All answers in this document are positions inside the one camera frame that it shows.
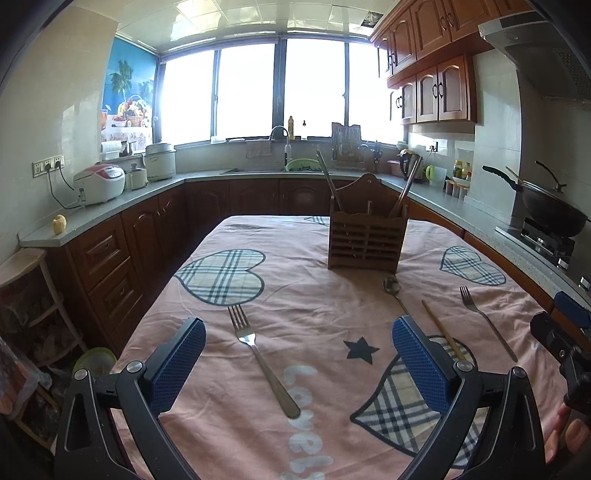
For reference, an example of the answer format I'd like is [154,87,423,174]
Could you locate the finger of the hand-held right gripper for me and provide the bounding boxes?
[554,292,591,326]

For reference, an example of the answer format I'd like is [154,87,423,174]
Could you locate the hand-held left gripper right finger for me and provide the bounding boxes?
[392,315,548,480]

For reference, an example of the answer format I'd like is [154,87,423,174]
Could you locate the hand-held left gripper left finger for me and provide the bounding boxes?
[54,316,207,480]

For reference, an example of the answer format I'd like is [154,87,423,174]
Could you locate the wooden chopstick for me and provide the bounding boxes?
[421,300,467,361]
[396,154,423,215]

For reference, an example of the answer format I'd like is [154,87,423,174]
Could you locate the metal fork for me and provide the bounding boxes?
[228,304,302,420]
[459,285,519,363]

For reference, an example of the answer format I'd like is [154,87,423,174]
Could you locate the metal spoon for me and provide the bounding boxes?
[382,276,411,317]

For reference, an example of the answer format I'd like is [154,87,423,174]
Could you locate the wooden utensil holder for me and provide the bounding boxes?
[328,173,408,274]

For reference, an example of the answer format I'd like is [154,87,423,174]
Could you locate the person's right hand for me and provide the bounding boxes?
[545,401,591,464]

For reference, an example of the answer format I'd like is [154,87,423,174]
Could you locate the gas stove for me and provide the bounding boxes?
[496,217,583,278]

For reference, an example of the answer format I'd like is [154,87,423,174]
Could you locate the green plastic bowl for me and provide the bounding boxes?
[71,347,116,377]

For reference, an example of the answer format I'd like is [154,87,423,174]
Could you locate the black wok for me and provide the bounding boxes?
[482,161,589,238]

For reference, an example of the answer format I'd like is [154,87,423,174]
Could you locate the pink heart-print tablecloth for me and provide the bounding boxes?
[108,215,568,480]

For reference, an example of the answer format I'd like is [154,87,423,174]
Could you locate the wooden lower cabinets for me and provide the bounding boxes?
[46,178,555,356]

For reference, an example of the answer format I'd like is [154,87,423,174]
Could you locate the wooden cabinets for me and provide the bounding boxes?
[369,0,532,124]
[46,178,555,356]

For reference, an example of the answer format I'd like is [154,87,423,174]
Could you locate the wooden corner shelf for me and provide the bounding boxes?
[0,248,88,450]

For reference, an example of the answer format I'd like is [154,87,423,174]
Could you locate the small white pot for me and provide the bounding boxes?
[124,167,148,191]

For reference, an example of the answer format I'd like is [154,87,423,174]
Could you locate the white and red rice cooker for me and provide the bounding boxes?
[73,164,126,206]

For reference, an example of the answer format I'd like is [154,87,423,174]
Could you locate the electric kettle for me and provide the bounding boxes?
[398,148,423,183]

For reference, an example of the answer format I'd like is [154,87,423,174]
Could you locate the large white cooker pot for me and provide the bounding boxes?
[144,142,177,182]

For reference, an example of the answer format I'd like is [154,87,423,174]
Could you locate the dish rack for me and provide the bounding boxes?
[330,122,370,169]

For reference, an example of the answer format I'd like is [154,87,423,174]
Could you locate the chrome kitchen faucet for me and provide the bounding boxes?
[269,126,293,169]

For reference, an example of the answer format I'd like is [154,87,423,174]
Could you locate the steel range hood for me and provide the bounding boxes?
[478,9,591,102]

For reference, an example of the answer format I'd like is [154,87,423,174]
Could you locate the kitchen window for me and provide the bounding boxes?
[157,37,407,148]

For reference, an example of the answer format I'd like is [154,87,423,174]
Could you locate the wooden upper cabinets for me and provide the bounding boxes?
[369,0,532,124]

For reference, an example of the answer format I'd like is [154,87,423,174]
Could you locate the black power cable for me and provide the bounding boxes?
[46,166,86,209]

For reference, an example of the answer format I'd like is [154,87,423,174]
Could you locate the wall socket strip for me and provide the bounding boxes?
[32,154,65,177]

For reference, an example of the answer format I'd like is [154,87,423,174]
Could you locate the palm tree wall poster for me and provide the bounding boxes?
[100,37,160,144]

